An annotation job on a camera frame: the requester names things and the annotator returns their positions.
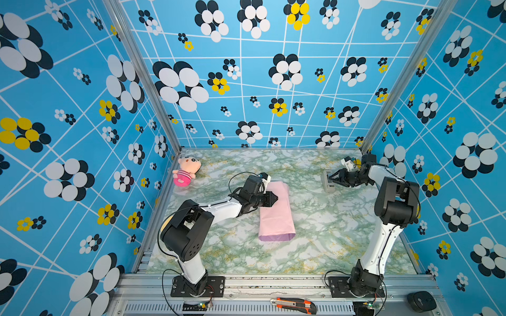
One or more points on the pink plush doll toy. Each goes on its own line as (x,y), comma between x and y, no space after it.
(188,168)

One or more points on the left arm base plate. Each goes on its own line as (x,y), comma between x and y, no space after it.
(208,286)

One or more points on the purple wrapping paper sheet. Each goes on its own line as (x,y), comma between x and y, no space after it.
(276,222)

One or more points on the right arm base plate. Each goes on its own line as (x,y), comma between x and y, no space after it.
(346,287)

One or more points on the black computer mouse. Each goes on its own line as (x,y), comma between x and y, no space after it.
(421,301)

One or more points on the red black utility knife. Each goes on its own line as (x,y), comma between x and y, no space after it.
(295,304)

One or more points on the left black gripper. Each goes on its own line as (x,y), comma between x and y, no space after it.
(269,195)

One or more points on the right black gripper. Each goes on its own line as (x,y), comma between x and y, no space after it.
(341,178)

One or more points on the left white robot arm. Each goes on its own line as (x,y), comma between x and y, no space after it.
(184,232)

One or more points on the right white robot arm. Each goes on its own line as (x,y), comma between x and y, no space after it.
(396,207)

